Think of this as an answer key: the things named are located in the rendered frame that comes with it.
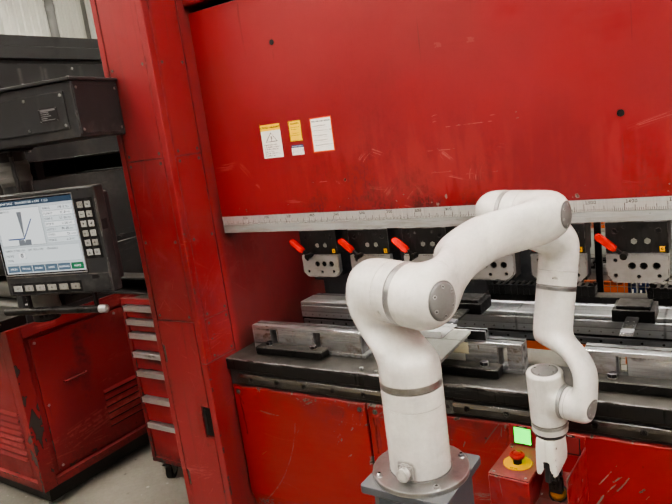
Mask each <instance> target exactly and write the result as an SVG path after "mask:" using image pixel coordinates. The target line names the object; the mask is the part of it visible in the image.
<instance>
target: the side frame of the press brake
mask: <svg viewBox="0 0 672 504"><path fill-rule="evenodd" d="M90 5H91V10H92V15H93V20H94V25H95V30H96V35H97V40H98V45H99V50H100V55H101V60H102V65H103V70H104V75H105V78H117V81H115V82H116V86H117V91H118V96H119V102H120V107H121V112H122V117H123V122H124V127H125V134H122V135H116V136H117V141H118V146H119V151H120V156H121V161H122V166H123V171H124V177H125V182H126V187H127V192H128V197H129V202H130V207H131V212H132V217H133V222H134V227H135V232H136V237H137V242H138V247H139V252H140V257H141V262H142V268H143V273H144V278H145V283H146V288H147V293H148V298H149V303H150V308H151V313H152V318H153V323H154V328H155V333H156V338H157V343H158V348H159V353H160V359H161V364H162V369H163V374H164V379H165V384H166V389H167V394H168V399H169V404H170V409H171V414H172V419H173V424H174V429H175V434H176V439H177V444H178V450H179V455H180V460H181V465H182V470H183V475H184V480H185V485H186V490H187V495H188V500H189V504H257V503H256V501H255V498H254V496H253V493H252V490H251V485H250V479H249V473H248V468H247V462H246V456H245V451H244V445H243V439H242V433H241V428H240V422H239V416H238V411H237V405H236V399H235V393H234V388H233V383H232V377H231V372H230V369H228V368H227V363H226V358H227V357H229V356H230V355H232V354H234V353H236V352H238V351H239V350H241V349H243V348H245V347H246V346H248V345H250V344H252V343H253V342H254V335H253V329H252V325H253V324H255V323H258V321H260V320H267V321H282V322H296V323H304V320H303V316H302V310H301V301H303V300H304V299H306V298H308V297H310V296H312V295H316V294H317V293H326V292H325V285H324V280H315V277H309V276H308V275H307V274H306V273H305V272H304V267H303V260H302V255H303V254H302V253H300V252H298V251H297V250H296V249H295V248H294V247H293V246H291V245H290V243H289V241H290V240H292V239H294V240H296V241H297V242H298V243H299V244H300V245H301V242H300V235H299V231H276V232H241V233H225V232H224V226H223V220H222V213H221V207H220V201H219V195H218V189H217V184H216V178H215V172H214V166H213V160H212V154H211V148H210V142H209V136H208V130H207V124H206V119H205V113H204V107H203V101H202V95H201V89H200V83H199V77H198V71H197V65H196V59H195V53H194V48H193V42H192V36H191V30H190V24H189V18H188V14H189V13H193V12H196V11H200V10H203V9H196V8H188V7H184V6H183V4H182V0H90Z"/></svg>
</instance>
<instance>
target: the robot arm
mask: <svg viewBox="0 0 672 504"><path fill-rule="evenodd" d="M571 221H572V209H571V206H570V203H569V201H568V200H567V199H566V197H565V196H564V195H562V194H561V193H559V192H556V191H551V190H495V191H491V192H488V193H486V194H484V195H483V196H482V197H480V199H479V200H478V201H477V203H476V206H475V217H474V218H472V219H469V220H467V221H466V222H464V223H462V224H461V225H459V226H458V227H456V228H454V229H453V230H452V231H450V232H449V233H448V234H446V235H445V236H444V237H443V238H442V239H441V240H440V241H439V242H438V244H437V245H436V247H435V249H434V255H433V256H434V258H432V259H431V260H428V261H424V262H418V263H415V262H407V261H400V260H392V259H383V258H373V259H367V260H364V261H362V262H360V263H359V264H358V265H356V266H355V267H354V268H353V269H352V271H351V272H350V274H349V276H348V279H347V283H346V301H347V306H348V309H349V312H350V315H351V317H352V319H353V321H354V323H355V325H356V327H357V329H358V331H359V332H360V334H361V336H362V337H363V339H364V340H365V342H366V344H367V345H368V347H369V348H370V350H371V351H372V353H373V355H374V357H375V359H376V362H377V366H378V373H379V382H380V389H381V397H382V405H383V413H384V421H385V429H386V437H387V445H388V450H387V451H386V452H384V453H383V454H382V455H380V456H379V457H378V459H377V460H376V461H375V463H374V465H373V475H374V480H375V482H376V483H377V485H378V486H379V487H380V488H382V489H383V490H384V491H386V492H388V493H390V494H393V495H396V496H399V497H404V498H413V499H424V498H432V497H437V496H441V495H444V494H447V493H450V492H452V491H454V490H456V489H457V488H459V487H460V486H461V485H463V484H464V482H465V481H466V480H467V479H468V477H469V475H470V463H469V460H468V457H467V456H466V455H465V454H464V453H463V452H462V451H461V450H459V449H458V448H456V447H454V446H451V445H450V444H449V435H448V425H447V415H446V406H445V396H444V386H443V378H442V369H441V362H440V358H439V355H438V353H437V351H436V350H435V349H434V347H433V346H432V345H431V344H430V343H429V341H428V340H427V339H426V338H425V337H424V336H423V335H422V334H421V333H420V331H428V330H434V329H437V328H439V327H441V326H443V325H444V324H446V323H447V322H448V321H449V320H450V319H451V318H452V317H453V316H454V314H455V313H456V311H457V309H458V306H459V304H460V301H461V298H462V295H463V293H464V290H465V288H466V286H467V285H468V283H469V282H470V280H471V279H472V278H473V277H474V276H475V275H476V274H477V273H478V272H479V271H481V270H482V269H484V268H485V267H487V266H488V265H489V264H491V263H492V262H494V261H495V260H498V259H500V258H502V257H504V256H507V255H510V254H513V253H517V252H521V251H524V250H528V249H530V250H532V251H535V252H537V253H538V268H537V280H536V293H535V308H534V322H533V335H534V338H535V340H536V341H537V342H538V343H540V344H541V345H543V346H545V347H547V348H549V349H550V350H552V351H554V352H555V353H557V354H558V355H559V356H561V357H562V358H563V360H564V361H565V362H566V363H567V365H568V367H569V368H570V371H571V373H572V377H573V387H571V386H569V385H567V384H566V383H565V381H564V375H563V370H562V369H561V368H560V367H559V366H557V365H554V364H548V363H541V364H536V365H533V366H531V367H529V368H528V369H527V370H526V381H527V390H528V399H529V408H530V416H531V425H532V430H533V432H534V433H535V435H536V436H537V437H536V466H537V473H538V474H542V472H543V470H544V469H545V482H547V483H548V484H549V491H550V492H553V493H557V494H562V493H563V491H564V484H563V477H561V476H562V475H563V465H564V463H565V461H566V459H567V443H566V434H567V432H568V429H569V426H568V424H569V422H568V420H569V421H573V422H576V423H581V424H586V423H589V422H591V421H592V420H593V418H594V417H595V414H596V411H597V402H598V373H597V369H596V366H595V364H594V361H593V359H592V358H591V356H590V354H589V353H588V352H587V350H586V349H585V348H584V347H583V345H582V344H581V343H580V342H579V341H578V340H577V338H576V337H575V335H574V333H573V320H574V310H575V300H576V290H577V279H578V267H579V255H580V243H579V238H578V236H577V233H576V231H575V230H574V228H573V227H572V226H571Z"/></svg>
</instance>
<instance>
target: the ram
mask: <svg viewBox="0 0 672 504"><path fill-rule="evenodd" d="M188 18H189V24H190V30H191V36H192V42H193V48H194V53H195V59H196V65H197V71H198V77H199V83H200V89H201V95H202V101H203V107H204V113H205V119H206V124H207V130H208V136H209V142H210V148H211V154H212V160H213V166H214V172H215V178H216V184H217V189H218V195H219V201H220V207H221V213H222V217H235V216H256V215H278V214H299V213H320V212H342V211H363V210H384V209H406V208H427V207H448V206H470V205H476V203H477V201H478V200H479V199H480V197H482V196H483V195H484V194H486V193H488V192H491V191H495V190H551V191H556V192H559V193H561V194H562V195H564V196H565V197H566V199H567V200H568V201H576V200H597V199H619V198H640V197H661V196H672V0H234V1H230V2H227V3H223V4H220V5H217V6H213V7H210V8H206V9H203V10H200V11H196V12H193V13H189V14H188ZM330 115H331V122H332V130H333V137H334V145H335V151H325V152H316V153H314V151H313V144H312V136H311V129H310V122H309V118H316V117H323V116H330ZM294 120H300V125H301V132H302V139H303V140H300V141H292V142H291V140H290V133H289V126H288V121H294ZM275 123H279V126H280V133H281V140H282V147H283V154H284V157H276V158H267V159H265V158H264V151H263V145H262V138H261V132H260V126H261V125H268V124H275ZM300 144H303V146H304V153H305V154H302V155H293V154H292V147H291V146H292V145H300ZM474 217H475V216H461V217H434V218H408V219H381V220H354V221H327V222H300V223H274V224H247V225H223V226H224V232H225V233H241V232H276V231H311V230H346V229H381V228H416V227H451V226H459V225H461V224H462V223H464V222H466V221H467V220H469V219H472V218H474ZM661 220H672V209H649V210H622V211H595V212H572V221H571V223H591V222H626V221H661Z"/></svg>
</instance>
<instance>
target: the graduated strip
mask: <svg viewBox="0 0 672 504"><path fill-rule="evenodd" d="M569 203H570V206H571V209H572V212H595V211H622V210H649V209H672V196H661V197H640V198H619V199H597V200H576V201H569ZM475 206H476V205H470V206H448V207H427V208H406V209H384V210H363V211H342V212H320V213H299V214H278V215H256V216H235V217H222V219H223V225H247V224H274V223H300V222H327V221H354V220H381V219H408V218H434V217H461V216H475Z"/></svg>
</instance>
